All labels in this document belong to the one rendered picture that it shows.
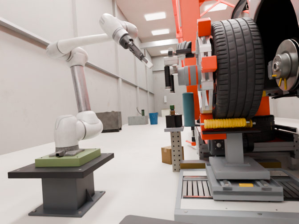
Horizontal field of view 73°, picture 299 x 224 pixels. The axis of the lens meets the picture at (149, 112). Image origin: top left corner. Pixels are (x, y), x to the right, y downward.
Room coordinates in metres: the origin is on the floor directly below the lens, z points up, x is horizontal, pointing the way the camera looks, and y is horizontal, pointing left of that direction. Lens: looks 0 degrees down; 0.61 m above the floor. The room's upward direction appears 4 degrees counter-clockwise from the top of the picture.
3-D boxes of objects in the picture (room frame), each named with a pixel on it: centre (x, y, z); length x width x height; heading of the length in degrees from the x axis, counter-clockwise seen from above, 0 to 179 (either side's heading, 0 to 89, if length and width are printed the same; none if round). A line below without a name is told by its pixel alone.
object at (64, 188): (1.42, 0.60, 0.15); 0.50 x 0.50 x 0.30; 80
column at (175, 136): (2.03, -0.25, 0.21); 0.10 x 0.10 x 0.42; 79
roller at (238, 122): (1.27, -0.47, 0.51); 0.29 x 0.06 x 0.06; 79
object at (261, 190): (1.35, -0.55, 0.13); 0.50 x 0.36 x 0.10; 169
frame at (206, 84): (1.41, -0.39, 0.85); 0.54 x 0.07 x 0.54; 169
